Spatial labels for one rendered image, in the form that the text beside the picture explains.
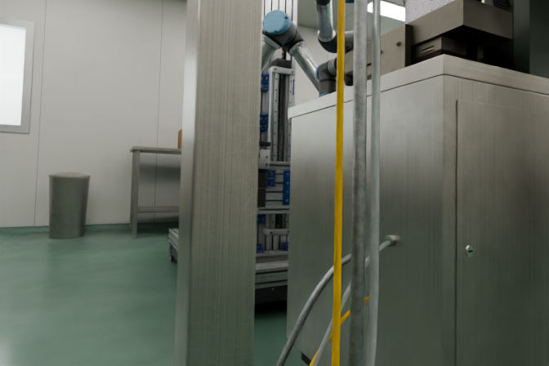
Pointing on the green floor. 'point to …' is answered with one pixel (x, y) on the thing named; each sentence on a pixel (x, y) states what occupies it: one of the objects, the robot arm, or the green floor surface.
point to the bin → (68, 204)
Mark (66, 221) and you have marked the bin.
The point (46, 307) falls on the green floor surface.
